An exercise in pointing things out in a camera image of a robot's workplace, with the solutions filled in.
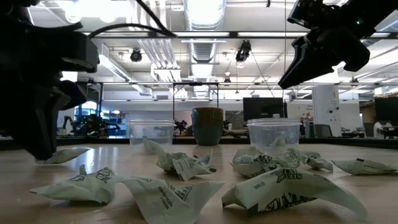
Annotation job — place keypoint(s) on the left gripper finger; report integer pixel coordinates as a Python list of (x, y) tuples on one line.
[(73, 93), (34, 124)]

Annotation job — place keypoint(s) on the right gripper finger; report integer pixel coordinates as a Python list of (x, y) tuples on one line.
[(308, 60)]

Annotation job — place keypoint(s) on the green sweetener packet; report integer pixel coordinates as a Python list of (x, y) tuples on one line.
[(155, 199), (292, 157), (280, 189), (183, 166), (360, 167), (277, 143), (248, 168), (84, 188), (320, 163), (152, 147), (65, 154)]

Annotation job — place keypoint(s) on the black background robot arm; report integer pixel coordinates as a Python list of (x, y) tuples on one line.
[(91, 124)]

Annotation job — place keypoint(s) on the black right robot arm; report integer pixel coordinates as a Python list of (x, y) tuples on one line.
[(385, 12)]

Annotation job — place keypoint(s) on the white square pillar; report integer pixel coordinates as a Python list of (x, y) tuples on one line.
[(326, 109)]

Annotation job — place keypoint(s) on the black computer monitor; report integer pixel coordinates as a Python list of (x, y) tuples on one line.
[(262, 109)]

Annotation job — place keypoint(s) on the grey office chair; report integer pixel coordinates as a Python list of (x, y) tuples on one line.
[(323, 131)]

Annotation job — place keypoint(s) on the black round ceiling spotlight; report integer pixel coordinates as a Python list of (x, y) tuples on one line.
[(136, 56)]

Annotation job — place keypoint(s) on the overhead LED light bar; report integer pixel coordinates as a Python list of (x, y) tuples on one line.
[(236, 34)]

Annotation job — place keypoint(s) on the clear plastic bag of candies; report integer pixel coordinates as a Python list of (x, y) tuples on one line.
[(273, 132)]

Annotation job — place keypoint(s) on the wooden cabinet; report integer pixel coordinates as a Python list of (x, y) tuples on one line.
[(368, 118)]

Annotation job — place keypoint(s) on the clear plastic deli container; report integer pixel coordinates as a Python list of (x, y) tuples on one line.
[(151, 130)]

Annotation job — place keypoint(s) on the person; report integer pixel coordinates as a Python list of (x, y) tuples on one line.
[(380, 127)]

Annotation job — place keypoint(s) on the green glazed ceramic mug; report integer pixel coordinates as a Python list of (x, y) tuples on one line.
[(207, 127)]

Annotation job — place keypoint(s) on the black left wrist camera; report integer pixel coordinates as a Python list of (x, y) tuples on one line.
[(81, 53)]

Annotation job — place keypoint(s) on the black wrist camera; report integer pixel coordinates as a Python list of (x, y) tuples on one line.
[(308, 14), (81, 53)]

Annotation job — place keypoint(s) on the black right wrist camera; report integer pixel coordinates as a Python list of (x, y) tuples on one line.
[(308, 14)]

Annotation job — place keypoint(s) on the black overhead camera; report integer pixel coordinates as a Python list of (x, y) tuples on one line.
[(243, 51)]

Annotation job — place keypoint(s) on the silver ventilation duct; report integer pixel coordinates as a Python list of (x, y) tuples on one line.
[(203, 18)]

